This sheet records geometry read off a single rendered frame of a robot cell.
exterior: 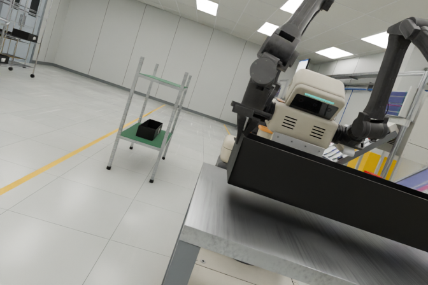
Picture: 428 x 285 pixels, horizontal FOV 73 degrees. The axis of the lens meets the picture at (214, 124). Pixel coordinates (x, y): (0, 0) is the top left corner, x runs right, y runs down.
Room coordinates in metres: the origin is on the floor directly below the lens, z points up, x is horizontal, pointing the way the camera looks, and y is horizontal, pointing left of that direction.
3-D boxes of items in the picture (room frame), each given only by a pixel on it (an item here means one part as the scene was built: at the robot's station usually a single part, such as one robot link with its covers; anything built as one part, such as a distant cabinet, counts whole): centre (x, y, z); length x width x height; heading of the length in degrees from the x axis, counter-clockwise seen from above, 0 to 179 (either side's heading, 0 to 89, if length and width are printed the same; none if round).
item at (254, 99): (0.72, -0.08, 1.04); 0.10 x 0.07 x 0.07; 90
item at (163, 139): (3.07, 0.64, 0.55); 0.91 x 0.46 x 1.10; 5
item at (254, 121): (0.72, -0.07, 0.97); 0.07 x 0.07 x 0.09; 0
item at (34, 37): (5.88, 4.23, 0.82); 0.40 x 0.30 x 0.14; 11
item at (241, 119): (0.72, -0.08, 0.97); 0.07 x 0.07 x 0.09; 0
